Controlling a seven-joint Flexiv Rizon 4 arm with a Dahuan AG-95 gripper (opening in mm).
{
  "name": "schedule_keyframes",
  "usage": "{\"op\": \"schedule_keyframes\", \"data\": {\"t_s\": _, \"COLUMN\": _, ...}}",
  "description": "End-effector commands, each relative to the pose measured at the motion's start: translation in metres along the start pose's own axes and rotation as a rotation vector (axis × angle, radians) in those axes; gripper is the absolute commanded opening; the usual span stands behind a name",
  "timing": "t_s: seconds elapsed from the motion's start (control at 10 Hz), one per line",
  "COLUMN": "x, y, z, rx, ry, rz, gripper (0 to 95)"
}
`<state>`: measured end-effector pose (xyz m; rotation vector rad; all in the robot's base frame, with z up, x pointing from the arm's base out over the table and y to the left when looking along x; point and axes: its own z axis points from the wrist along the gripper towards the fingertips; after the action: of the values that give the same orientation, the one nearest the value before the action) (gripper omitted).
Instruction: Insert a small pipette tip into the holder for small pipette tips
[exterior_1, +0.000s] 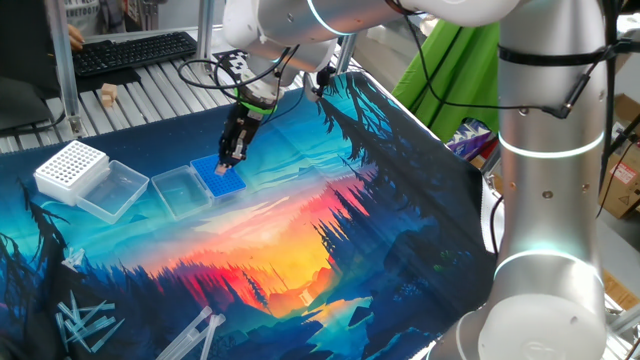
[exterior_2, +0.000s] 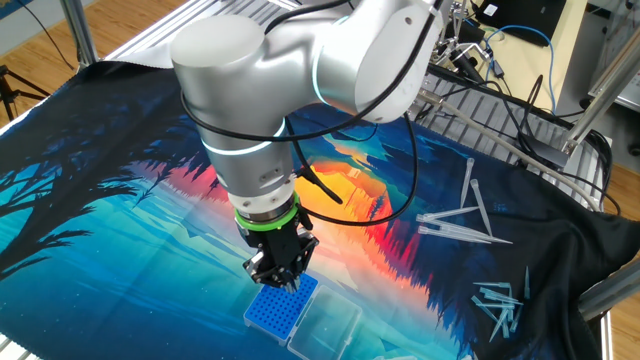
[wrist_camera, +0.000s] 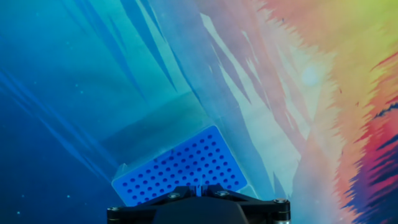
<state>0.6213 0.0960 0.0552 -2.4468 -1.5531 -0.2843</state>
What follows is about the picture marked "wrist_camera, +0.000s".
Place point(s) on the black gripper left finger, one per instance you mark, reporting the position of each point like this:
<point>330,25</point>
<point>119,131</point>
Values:
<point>133,213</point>

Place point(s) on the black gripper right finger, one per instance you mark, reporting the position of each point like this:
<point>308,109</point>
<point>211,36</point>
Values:
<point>267,211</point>

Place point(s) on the blue tip box clear lid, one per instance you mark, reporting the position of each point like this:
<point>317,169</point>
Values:
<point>186,165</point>

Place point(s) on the printed sunset forest cloth mat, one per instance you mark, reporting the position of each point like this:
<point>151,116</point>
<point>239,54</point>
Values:
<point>280,93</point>

